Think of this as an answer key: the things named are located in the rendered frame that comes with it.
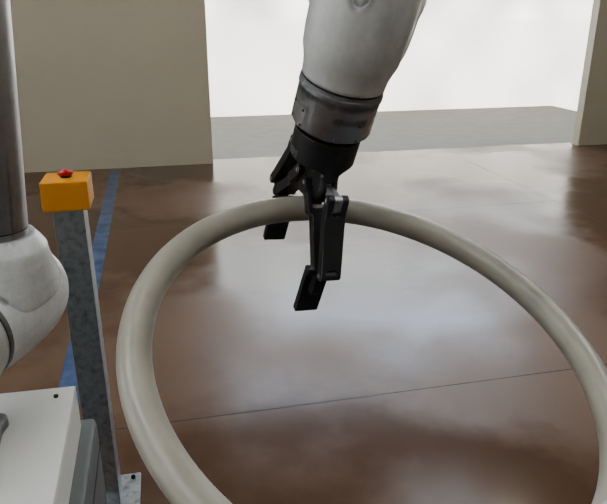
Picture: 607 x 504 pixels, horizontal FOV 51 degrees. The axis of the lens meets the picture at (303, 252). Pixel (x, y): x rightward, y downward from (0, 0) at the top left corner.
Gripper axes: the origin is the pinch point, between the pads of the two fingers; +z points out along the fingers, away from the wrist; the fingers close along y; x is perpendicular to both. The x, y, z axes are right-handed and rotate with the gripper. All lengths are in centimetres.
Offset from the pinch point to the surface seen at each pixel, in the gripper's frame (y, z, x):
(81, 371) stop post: -69, 103, -20
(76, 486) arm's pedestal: 1, 44, -26
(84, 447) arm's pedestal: -8, 47, -24
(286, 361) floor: -113, 165, 72
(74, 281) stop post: -80, 76, -21
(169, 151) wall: -510, 305, 99
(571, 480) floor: -13, 119, 134
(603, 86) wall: -474, 180, 592
